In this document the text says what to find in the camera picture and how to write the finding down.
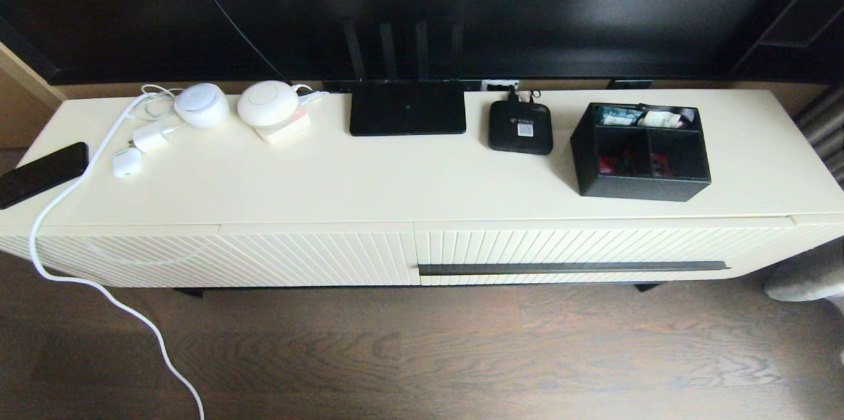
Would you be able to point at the black smartphone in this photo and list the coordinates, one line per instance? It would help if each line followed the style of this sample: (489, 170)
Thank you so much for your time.
(39, 173)

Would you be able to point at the white round smart speaker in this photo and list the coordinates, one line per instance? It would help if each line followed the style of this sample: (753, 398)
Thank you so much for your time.
(201, 110)

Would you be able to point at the white charger adapter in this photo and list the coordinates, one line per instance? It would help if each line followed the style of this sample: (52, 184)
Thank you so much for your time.
(150, 138)

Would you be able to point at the teal packets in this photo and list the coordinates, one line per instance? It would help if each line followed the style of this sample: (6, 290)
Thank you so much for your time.
(620, 118)

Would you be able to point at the grey curtain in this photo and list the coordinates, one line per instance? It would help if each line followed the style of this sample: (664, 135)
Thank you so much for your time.
(827, 136)

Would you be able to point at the black wall shelf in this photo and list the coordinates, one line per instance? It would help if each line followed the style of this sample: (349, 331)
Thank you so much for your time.
(804, 44)

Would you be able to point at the white packets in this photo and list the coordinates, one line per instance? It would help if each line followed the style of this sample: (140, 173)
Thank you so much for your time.
(659, 119)

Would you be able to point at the black flat television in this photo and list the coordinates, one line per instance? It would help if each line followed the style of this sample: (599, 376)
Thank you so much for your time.
(527, 11)

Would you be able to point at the black router with antennas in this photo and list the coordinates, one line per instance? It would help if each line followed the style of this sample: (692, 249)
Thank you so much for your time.
(407, 110)

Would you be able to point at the black set-top box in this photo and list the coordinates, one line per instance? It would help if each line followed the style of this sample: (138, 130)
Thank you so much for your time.
(514, 140)

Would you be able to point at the white pink square base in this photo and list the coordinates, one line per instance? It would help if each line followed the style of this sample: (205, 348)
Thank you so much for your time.
(290, 131)

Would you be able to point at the white dome device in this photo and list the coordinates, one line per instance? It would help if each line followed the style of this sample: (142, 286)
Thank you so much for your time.
(267, 103)

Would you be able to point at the black compartment organizer box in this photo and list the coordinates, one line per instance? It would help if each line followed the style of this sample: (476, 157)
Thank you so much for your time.
(633, 190)

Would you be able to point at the cream TV cabinet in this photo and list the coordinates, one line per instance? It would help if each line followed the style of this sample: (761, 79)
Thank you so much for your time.
(395, 182)

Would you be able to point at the white earbuds case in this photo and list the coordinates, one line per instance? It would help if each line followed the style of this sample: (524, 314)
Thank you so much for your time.
(126, 163)

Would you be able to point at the white wall socket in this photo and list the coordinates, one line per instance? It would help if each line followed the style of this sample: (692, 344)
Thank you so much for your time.
(499, 85)

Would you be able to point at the cream ribbed drawer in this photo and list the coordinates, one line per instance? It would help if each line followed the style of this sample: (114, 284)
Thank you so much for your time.
(593, 242)

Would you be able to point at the grey pouf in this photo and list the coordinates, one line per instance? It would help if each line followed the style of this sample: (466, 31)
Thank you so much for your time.
(808, 278)

